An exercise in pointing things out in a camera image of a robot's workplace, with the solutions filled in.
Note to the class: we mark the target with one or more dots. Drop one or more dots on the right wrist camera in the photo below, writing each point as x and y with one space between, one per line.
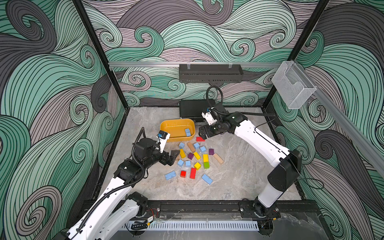
209 118

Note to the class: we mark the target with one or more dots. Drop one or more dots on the natural wood block upper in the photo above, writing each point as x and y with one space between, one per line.
191 147

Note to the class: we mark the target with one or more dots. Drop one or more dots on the black wall shelf tray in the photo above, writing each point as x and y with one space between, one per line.
213 74

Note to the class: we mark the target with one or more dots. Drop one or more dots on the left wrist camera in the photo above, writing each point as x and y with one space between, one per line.
162 139

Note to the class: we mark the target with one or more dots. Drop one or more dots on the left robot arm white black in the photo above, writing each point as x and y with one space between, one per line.
118 203

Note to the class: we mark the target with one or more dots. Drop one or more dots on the aluminium rail back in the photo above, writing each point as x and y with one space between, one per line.
152 64

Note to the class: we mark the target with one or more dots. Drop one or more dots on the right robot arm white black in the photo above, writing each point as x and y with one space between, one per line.
287 164

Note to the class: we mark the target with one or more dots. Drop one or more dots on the aluminium rail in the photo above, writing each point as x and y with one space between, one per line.
152 64
354 108

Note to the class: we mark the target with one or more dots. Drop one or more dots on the natural wood block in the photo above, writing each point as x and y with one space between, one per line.
191 147
218 158

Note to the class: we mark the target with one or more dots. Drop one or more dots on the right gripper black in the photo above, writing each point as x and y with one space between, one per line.
203 134

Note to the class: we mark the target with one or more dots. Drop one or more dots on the yellow long block right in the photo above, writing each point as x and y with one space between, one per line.
205 158

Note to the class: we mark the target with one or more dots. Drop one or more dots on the red long block bottom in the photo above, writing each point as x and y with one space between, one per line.
193 173

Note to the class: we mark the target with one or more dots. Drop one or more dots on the yellow cube lower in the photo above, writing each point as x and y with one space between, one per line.
197 166

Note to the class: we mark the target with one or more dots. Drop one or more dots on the aluminium rail right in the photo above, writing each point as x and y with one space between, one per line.
354 108

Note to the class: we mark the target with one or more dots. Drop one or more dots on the white slotted cable duct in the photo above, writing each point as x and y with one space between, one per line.
203 226

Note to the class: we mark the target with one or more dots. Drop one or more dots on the yellow long block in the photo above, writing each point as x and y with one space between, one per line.
182 154
205 158

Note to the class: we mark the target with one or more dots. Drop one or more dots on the black ribbed case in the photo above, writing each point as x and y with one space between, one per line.
193 109

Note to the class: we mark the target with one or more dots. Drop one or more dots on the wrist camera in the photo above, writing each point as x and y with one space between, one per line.
162 139
209 118

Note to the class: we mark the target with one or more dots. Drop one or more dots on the clear acrylic wall holder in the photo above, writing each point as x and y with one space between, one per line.
293 84

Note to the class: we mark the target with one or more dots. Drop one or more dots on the yellow long block left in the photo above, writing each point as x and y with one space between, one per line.
182 154

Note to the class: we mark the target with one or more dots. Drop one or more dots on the natural wood block right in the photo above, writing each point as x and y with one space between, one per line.
218 158

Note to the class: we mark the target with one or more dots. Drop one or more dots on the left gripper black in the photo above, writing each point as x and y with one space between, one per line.
170 158

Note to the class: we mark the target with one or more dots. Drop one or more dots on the yellow block centre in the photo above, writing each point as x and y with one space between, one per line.
197 156

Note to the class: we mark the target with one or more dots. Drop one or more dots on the yellow plastic bin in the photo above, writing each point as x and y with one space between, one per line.
176 128

